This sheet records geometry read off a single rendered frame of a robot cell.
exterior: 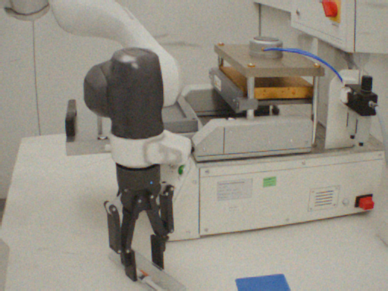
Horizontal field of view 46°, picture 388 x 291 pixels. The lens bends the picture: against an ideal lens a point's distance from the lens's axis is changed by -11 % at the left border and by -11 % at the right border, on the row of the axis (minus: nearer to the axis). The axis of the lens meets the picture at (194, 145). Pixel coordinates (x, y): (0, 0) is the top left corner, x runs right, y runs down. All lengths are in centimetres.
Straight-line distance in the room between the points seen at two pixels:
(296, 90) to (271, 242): 33
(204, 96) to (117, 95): 51
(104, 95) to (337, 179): 57
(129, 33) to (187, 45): 163
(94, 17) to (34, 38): 156
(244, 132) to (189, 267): 29
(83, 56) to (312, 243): 174
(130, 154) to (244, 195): 34
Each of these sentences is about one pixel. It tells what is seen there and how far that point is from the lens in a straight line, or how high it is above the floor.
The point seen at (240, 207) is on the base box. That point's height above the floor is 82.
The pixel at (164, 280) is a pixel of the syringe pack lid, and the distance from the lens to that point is 92.
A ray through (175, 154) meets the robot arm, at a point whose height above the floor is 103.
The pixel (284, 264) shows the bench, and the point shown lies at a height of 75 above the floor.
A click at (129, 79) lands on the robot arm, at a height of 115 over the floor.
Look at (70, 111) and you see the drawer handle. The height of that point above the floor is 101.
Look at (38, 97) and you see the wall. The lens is 258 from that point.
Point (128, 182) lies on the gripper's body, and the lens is 82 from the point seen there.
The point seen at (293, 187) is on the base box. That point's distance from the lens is 108.
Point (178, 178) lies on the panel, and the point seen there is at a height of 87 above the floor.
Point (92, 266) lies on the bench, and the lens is 101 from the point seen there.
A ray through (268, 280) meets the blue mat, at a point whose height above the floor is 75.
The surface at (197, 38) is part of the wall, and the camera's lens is 258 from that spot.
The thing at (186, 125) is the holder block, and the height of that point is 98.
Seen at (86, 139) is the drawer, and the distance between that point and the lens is 103.
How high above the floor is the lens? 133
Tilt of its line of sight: 22 degrees down
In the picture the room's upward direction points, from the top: straight up
